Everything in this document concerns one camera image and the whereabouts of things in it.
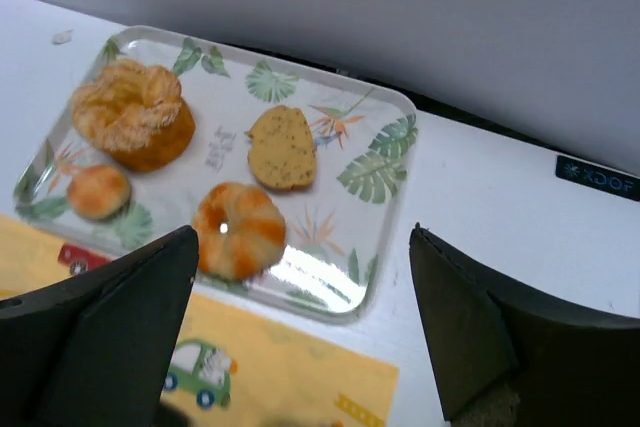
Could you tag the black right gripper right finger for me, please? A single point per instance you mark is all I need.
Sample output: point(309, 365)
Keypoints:
point(506, 354)

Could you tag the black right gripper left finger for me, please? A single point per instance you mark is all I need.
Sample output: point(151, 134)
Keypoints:
point(94, 350)

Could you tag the small round bun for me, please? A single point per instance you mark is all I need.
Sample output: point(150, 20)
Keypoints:
point(99, 191)

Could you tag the seeded bread slice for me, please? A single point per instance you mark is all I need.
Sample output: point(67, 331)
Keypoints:
point(282, 154)

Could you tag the yellow vehicle-print placemat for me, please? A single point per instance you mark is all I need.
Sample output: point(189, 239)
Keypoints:
point(230, 367)

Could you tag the black XDOF label right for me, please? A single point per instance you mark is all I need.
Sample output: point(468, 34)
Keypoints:
point(598, 178)

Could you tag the leaf-patterned white tray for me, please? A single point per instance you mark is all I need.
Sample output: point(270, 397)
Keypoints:
point(330, 151)

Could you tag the twisted ring bread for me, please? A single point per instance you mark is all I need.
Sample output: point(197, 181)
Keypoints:
point(240, 231)

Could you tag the large sugared ring cake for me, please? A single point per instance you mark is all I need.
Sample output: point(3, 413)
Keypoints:
point(134, 113)

